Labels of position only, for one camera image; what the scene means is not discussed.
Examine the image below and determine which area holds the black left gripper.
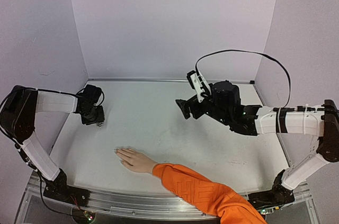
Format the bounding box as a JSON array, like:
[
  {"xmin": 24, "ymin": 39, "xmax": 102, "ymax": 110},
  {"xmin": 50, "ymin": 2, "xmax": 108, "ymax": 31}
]
[{"xmin": 82, "ymin": 105, "xmax": 105, "ymax": 126}]

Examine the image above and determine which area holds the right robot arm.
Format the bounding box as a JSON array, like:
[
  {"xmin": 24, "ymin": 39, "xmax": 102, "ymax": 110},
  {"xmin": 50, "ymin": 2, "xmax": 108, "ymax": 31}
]
[{"xmin": 175, "ymin": 81, "xmax": 338, "ymax": 191}]

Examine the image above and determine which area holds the orange sleeve forearm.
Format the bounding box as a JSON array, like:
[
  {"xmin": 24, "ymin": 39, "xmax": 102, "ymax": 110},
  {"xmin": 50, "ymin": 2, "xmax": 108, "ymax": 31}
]
[{"xmin": 153, "ymin": 164, "xmax": 266, "ymax": 223}]

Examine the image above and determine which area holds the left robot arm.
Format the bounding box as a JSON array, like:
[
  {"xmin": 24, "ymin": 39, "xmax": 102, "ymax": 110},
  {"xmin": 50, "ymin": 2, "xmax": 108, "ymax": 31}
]
[{"xmin": 1, "ymin": 85, "xmax": 105, "ymax": 201}]

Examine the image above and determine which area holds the mannequin hand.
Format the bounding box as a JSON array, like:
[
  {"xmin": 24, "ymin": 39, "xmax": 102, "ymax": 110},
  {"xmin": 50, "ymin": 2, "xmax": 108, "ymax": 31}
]
[{"xmin": 115, "ymin": 148, "xmax": 158, "ymax": 174}]

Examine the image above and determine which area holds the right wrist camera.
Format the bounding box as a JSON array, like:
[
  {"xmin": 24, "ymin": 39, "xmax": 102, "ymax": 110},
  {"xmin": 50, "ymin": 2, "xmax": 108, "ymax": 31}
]
[{"xmin": 186, "ymin": 70, "xmax": 211, "ymax": 103}]

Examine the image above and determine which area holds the aluminium table rail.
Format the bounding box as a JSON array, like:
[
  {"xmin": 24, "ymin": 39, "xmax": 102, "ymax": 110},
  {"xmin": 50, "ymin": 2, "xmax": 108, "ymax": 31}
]
[{"xmin": 88, "ymin": 78, "xmax": 255, "ymax": 85}]

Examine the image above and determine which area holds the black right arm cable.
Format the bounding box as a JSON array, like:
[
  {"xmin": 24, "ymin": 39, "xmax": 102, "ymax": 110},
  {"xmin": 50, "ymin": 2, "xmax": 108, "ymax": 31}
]
[{"xmin": 195, "ymin": 50, "xmax": 291, "ymax": 108}]

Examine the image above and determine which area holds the front aluminium frame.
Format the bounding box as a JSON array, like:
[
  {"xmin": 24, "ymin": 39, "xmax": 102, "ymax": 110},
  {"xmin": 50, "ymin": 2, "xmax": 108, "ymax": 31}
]
[{"xmin": 15, "ymin": 178, "xmax": 318, "ymax": 224}]

